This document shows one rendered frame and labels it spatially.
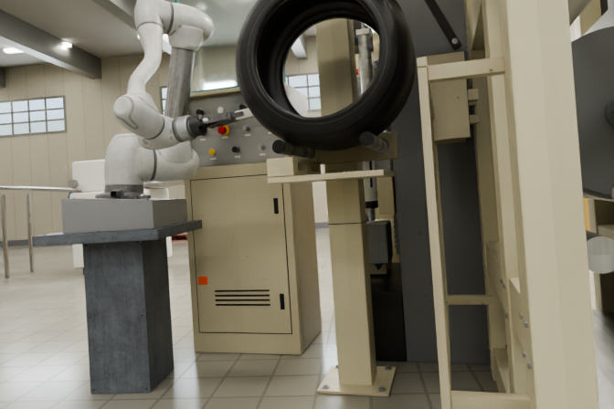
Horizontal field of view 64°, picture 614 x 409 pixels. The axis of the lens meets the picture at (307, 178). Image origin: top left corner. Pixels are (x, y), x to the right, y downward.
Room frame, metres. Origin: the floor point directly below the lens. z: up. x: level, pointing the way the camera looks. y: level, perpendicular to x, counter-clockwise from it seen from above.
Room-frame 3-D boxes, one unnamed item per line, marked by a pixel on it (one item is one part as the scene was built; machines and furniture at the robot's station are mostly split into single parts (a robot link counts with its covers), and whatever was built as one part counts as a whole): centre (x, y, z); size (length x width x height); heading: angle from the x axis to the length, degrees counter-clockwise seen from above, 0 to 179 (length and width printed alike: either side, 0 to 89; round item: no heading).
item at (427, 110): (1.37, -0.36, 0.65); 0.90 x 0.02 x 0.70; 164
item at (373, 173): (1.68, -0.10, 0.80); 0.37 x 0.36 x 0.02; 74
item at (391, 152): (1.86, -0.15, 0.90); 0.40 x 0.03 x 0.10; 74
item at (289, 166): (1.72, 0.04, 0.84); 0.36 x 0.09 x 0.06; 164
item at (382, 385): (1.94, -0.15, 0.01); 0.27 x 0.27 x 0.02; 74
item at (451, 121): (1.79, -0.52, 1.05); 0.20 x 0.15 x 0.30; 164
